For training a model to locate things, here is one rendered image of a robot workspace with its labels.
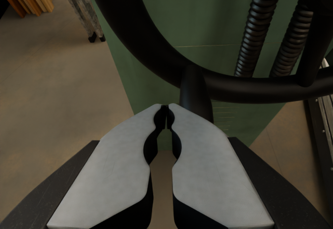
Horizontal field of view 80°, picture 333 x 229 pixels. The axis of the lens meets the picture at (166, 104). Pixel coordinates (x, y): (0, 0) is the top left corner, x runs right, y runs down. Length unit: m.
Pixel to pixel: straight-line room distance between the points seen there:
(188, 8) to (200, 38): 0.07
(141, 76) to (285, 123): 0.78
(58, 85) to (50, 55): 0.27
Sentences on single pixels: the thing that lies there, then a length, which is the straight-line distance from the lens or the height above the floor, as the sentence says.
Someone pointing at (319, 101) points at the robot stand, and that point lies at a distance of 1.03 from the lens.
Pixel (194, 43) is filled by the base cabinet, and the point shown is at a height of 0.59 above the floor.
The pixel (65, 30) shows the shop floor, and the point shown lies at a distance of 1.62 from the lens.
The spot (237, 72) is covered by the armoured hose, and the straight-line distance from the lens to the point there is 0.29.
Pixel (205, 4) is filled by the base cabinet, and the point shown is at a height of 0.67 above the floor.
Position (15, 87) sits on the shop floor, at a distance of 1.41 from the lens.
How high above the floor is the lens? 0.86
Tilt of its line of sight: 57 degrees down
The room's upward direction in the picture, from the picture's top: 5 degrees counter-clockwise
